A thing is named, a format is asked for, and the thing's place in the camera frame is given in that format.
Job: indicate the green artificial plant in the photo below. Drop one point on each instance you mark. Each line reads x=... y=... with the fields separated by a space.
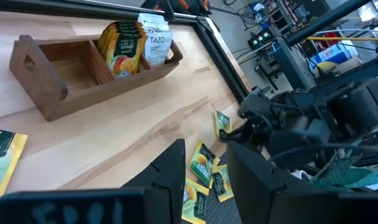
x=341 y=174

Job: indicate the black device green lights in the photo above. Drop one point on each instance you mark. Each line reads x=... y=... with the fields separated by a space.
x=260 y=38

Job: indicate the yellow tea packet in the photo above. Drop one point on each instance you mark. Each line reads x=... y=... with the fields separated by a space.
x=124 y=22

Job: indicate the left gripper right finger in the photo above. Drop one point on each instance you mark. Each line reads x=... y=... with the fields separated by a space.
x=269 y=199

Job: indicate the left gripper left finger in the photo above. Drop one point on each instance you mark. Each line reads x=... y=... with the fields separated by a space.
x=157 y=199

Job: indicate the white Tazo tea packet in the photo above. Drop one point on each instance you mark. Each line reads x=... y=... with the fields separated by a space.
x=157 y=46
x=151 y=18
x=156 y=26

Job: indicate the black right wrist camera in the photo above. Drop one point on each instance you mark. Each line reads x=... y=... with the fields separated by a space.
x=297 y=143

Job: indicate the blue and white box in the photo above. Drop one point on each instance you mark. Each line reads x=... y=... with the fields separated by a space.
x=332 y=54

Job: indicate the black frame rails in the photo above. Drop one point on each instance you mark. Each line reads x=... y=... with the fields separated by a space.
x=221 y=59

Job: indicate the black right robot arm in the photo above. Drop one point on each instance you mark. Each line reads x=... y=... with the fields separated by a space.
x=353 y=105

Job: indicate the wooden compartment box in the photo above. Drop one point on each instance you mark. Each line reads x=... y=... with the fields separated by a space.
x=83 y=84

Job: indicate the black diagonal pole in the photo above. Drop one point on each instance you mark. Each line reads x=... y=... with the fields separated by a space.
x=325 y=20

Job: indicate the cluttered shelf unit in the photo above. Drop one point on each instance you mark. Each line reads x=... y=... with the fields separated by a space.
x=288 y=12

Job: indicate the yellow bar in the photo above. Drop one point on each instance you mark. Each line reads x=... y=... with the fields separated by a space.
x=344 y=39

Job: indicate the grey woven placemat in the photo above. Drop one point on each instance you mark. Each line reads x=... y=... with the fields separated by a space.
x=221 y=213

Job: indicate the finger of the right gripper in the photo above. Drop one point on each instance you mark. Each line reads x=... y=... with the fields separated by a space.
x=235 y=137

